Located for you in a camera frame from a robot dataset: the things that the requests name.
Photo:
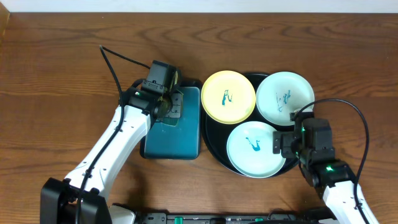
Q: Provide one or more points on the white plate with scribble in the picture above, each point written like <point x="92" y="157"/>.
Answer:
<point x="281" y="94"/>

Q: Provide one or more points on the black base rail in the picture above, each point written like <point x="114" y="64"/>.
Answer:
<point x="163" y="218"/>

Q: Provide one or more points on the brown cardboard box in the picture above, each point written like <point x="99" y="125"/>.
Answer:
<point x="4" y="19"/>

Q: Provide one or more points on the light blue plate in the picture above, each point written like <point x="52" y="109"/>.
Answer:
<point x="249" y="150"/>

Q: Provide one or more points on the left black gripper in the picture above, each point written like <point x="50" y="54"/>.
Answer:
<point x="173" y="106"/>

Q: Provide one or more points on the green yellow sponge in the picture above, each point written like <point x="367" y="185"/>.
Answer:
<point x="169" y="121"/>

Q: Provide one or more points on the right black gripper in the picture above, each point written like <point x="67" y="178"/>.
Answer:
<point x="286" y="140"/>

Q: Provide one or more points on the teal rectangular tray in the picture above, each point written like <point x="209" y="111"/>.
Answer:
<point x="183" y="140"/>

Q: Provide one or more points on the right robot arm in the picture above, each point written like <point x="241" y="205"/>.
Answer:
<point x="335" y="183"/>

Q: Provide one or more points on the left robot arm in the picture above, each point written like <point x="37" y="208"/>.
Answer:
<point x="81" y="197"/>

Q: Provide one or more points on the yellow plate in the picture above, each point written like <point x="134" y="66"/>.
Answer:
<point x="228" y="97"/>

